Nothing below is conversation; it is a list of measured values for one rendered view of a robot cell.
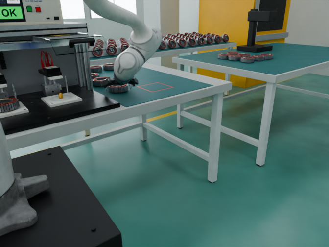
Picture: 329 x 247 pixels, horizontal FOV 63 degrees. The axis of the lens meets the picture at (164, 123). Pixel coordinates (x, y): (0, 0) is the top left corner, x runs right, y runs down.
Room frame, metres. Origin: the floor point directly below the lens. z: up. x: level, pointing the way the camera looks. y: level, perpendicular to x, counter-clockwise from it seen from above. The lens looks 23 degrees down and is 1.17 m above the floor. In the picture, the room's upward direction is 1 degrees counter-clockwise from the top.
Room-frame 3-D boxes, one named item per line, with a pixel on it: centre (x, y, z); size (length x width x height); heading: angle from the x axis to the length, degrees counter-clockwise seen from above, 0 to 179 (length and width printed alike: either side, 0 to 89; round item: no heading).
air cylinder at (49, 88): (1.38, 0.59, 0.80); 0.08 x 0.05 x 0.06; 128
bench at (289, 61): (2.81, -1.15, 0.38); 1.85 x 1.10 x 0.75; 128
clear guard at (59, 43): (1.32, 0.44, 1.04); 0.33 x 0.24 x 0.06; 38
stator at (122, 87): (1.49, 0.26, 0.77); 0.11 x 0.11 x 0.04
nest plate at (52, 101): (1.26, 0.50, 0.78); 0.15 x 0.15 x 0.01; 38
